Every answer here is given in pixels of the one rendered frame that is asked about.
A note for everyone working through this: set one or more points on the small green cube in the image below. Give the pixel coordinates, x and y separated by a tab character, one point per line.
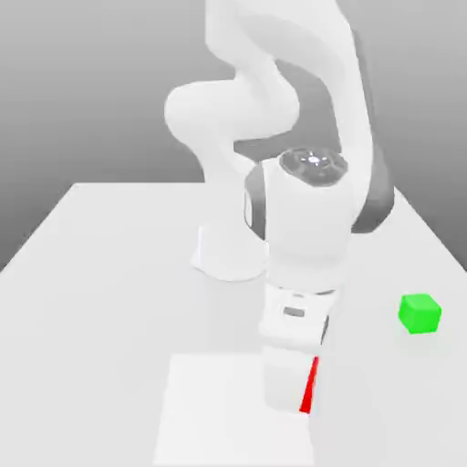
419	313

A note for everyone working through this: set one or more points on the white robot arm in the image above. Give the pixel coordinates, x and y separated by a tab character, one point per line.
306	233

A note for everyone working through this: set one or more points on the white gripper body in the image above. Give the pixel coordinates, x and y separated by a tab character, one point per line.
286	379

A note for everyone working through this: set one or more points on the small red cube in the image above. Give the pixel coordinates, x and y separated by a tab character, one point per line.
309	393

